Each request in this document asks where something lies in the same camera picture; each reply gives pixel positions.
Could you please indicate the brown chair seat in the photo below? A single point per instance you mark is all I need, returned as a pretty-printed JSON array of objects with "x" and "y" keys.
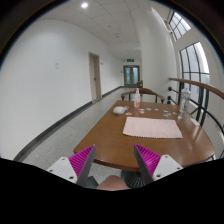
[{"x": 112, "y": 183}]

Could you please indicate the white wall switch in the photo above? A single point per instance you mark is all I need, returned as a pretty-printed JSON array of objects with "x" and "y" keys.
[{"x": 56, "y": 65}]

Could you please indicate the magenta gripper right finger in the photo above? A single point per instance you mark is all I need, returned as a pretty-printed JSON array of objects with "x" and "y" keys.
[{"x": 153, "y": 166}]

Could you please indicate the beige side door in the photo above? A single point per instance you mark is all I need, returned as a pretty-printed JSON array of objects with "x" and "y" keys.
[{"x": 94, "y": 71}]

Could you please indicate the white rounded object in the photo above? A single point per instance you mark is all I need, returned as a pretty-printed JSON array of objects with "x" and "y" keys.
[{"x": 119, "y": 110}]

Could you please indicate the clear glass jar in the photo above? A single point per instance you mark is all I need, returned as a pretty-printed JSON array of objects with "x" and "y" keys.
[{"x": 184, "y": 101}]

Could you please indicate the arched window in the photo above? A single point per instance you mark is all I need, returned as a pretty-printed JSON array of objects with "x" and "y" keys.
[{"x": 194, "y": 64}]

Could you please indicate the round ceiling light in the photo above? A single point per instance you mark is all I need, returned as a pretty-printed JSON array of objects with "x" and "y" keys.
[{"x": 84, "y": 5}]

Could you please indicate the round wooden table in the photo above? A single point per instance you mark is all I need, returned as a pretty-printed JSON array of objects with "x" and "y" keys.
[{"x": 116, "y": 150}]

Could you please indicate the wooden armchair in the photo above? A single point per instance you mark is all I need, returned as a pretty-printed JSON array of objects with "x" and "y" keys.
[{"x": 143, "y": 91}]

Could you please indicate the green exit sign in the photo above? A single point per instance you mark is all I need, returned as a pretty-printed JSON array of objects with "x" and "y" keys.
[{"x": 130, "y": 60}]

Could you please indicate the double glass door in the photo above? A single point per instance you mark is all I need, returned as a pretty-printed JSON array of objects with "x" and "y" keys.
[{"x": 131, "y": 75}]

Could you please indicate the pink towel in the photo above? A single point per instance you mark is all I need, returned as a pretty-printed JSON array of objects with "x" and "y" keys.
[{"x": 151, "y": 128}]

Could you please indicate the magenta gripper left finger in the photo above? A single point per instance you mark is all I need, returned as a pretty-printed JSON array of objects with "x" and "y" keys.
[{"x": 75, "y": 168}]

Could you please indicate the wooden handrail with black railing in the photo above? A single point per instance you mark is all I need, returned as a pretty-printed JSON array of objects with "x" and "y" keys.
[{"x": 201, "y": 104}]

